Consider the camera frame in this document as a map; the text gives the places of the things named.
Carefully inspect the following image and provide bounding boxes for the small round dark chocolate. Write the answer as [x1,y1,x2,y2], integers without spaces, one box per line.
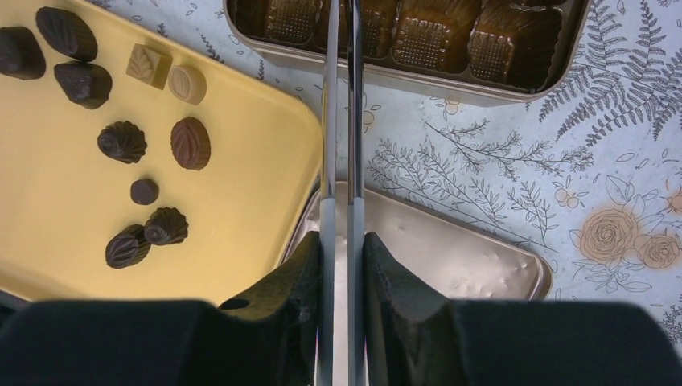
[129,179,159,205]

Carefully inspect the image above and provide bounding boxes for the dark oval chocolate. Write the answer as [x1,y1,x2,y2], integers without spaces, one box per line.
[35,6,98,62]

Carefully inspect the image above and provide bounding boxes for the gold chocolate box tin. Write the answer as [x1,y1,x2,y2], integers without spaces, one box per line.
[224,1,591,107]

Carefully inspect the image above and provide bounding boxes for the brown leaf chocolate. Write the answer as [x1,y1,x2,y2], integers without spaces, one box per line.
[170,117,211,170]

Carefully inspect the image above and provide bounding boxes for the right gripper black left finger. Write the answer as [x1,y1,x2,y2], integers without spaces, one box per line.
[218,231,321,385]

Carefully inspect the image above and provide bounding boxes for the dark ridged chocolate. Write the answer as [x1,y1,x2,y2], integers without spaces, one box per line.
[53,61,113,109]

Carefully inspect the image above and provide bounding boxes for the dark shell chocolate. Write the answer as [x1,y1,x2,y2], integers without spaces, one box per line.
[97,121,147,164]
[144,207,189,246]

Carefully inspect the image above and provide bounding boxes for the yellow plastic tray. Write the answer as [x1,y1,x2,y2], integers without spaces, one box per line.
[1,1,323,304]

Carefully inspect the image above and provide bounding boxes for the dark leaf chocolate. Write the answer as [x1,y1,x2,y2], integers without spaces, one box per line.
[1,27,46,80]
[105,224,151,269]

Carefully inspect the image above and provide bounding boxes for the tan round chocolate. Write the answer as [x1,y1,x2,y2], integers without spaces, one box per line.
[167,65,207,105]

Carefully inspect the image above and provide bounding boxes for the tan square chocolate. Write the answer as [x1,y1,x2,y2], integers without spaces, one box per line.
[125,44,173,90]

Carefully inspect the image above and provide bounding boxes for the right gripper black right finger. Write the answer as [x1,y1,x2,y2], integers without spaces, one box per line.
[363,232,458,385]

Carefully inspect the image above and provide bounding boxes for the rose gold tin lid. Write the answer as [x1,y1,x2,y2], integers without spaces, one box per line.
[282,181,554,302]

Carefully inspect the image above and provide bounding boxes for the white handled metal tongs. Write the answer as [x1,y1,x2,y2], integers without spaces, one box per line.
[317,0,368,386]

